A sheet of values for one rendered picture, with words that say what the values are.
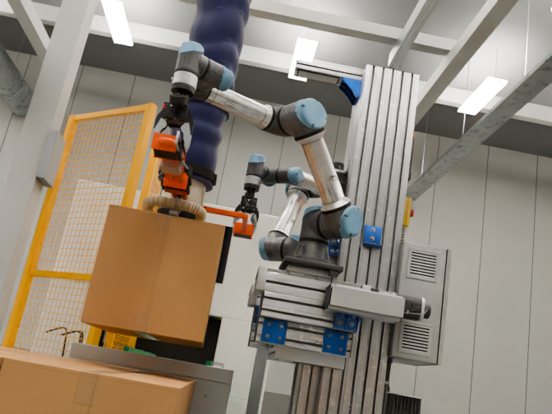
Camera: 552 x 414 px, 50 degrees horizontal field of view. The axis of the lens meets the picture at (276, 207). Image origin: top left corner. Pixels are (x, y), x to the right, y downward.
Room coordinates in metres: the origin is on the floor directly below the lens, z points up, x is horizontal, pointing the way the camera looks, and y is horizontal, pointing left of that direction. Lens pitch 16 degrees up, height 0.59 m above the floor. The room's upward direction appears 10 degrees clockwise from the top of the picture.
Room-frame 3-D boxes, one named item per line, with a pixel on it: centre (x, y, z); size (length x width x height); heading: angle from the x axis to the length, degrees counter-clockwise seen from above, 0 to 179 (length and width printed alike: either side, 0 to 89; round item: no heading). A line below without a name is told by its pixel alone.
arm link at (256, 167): (2.56, 0.12, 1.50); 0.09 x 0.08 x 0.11; 150
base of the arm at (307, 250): (2.26, -0.17, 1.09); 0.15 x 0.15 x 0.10
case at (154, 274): (2.28, 0.38, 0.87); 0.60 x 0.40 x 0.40; 4
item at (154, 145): (1.67, 0.35, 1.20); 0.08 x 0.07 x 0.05; 2
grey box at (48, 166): (3.37, 1.36, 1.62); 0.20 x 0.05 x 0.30; 3
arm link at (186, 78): (1.69, 0.35, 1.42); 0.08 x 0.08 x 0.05
